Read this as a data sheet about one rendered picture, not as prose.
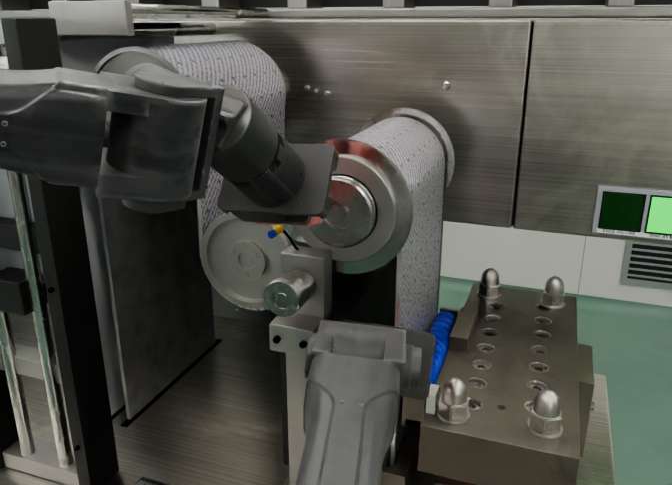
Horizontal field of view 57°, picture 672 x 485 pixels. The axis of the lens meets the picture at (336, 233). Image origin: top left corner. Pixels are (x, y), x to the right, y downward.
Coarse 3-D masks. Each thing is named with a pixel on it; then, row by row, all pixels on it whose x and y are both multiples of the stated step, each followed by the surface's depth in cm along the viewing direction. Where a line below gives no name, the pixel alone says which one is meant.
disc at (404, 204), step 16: (336, 144) 63; (352, 144) 62; (368, 144) 62; (368, 160) 62; (384, 160) 62; (384, 176) 62; (400, 176) 62; (400, 192) 62; (400, 208) 63; (288, 224) 68; (400, 224) 63; (304, 240) 68; (400, 240) 64; (384, 256) 65; (352, 272) 67
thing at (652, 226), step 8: (656, 200) 84; (664, 200) 84; (656, 208) 84; (664, 208) 84; (656, 216) 85; (664, 216) 84; (648, 224) 85; (656, 224) 85; (664, 224) 84; (664, 232) 85
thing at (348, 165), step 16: (352, 160) 62; (352, 176) 63; (368, 176) 62; (384, 192) 62; (384, 208) 63; (384, 224) 63; (368, 240) 64; (384, 240) 64; (336, 256) 66; (352, 256) 65; (368, 256) 65
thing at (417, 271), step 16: (432, 224) 80; (416, 240) 71; (432, 240) 82; (416, 256) 72; (432, 256) 83; (400, 272) 65; (416, 272) 74; (432, 272) 84; (400, 288) 66; (416, 288) 75; (432, 288) 86; (400, 304) 67; (416, 304) 76; (432, 304) 87; (400, 320) 68; (416, 320) 77; (432, 320) 89
